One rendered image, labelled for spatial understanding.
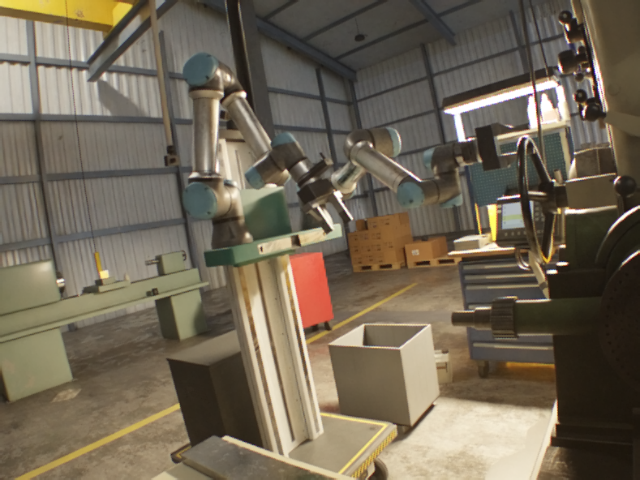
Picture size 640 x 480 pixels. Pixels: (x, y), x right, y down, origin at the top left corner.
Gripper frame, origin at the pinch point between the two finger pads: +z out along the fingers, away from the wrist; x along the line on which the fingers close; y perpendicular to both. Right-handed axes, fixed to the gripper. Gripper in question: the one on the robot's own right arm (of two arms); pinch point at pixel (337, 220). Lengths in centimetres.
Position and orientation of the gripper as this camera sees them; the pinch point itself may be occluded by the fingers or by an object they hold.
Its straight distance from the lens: 123.3
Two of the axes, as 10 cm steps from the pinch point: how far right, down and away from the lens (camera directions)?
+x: -4.4, 2.5, -8.6
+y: -7.0, 5.0, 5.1
